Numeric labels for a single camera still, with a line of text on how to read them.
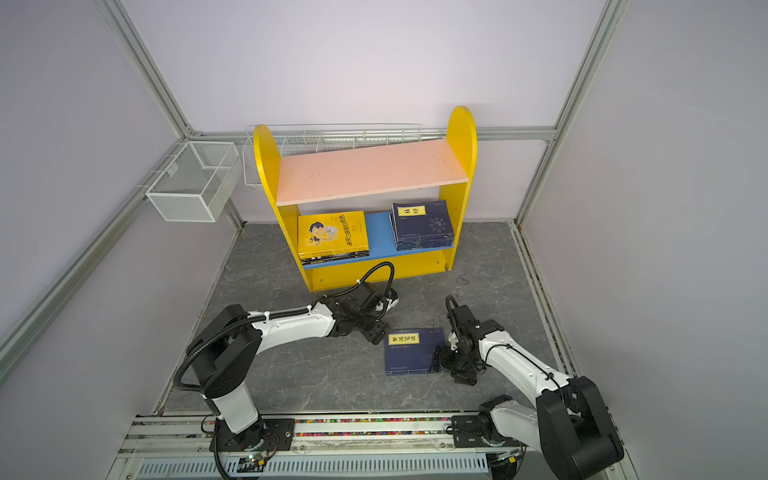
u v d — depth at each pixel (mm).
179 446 735
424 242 919
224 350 471
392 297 800
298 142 938
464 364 706
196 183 972
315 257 888
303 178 757
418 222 935
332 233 912
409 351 868
